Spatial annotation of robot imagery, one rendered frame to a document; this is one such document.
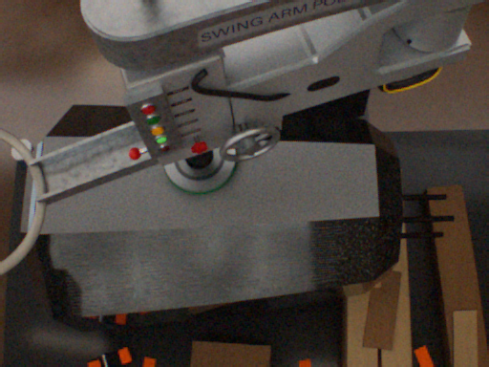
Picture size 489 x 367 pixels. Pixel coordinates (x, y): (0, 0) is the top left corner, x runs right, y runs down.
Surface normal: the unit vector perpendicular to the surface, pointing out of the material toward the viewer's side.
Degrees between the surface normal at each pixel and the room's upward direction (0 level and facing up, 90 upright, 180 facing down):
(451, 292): 0
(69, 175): 3
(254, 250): 45
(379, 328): 0
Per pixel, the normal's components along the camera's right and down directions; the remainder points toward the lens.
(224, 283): -0.02, 0.42
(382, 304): -0.06, -0.34
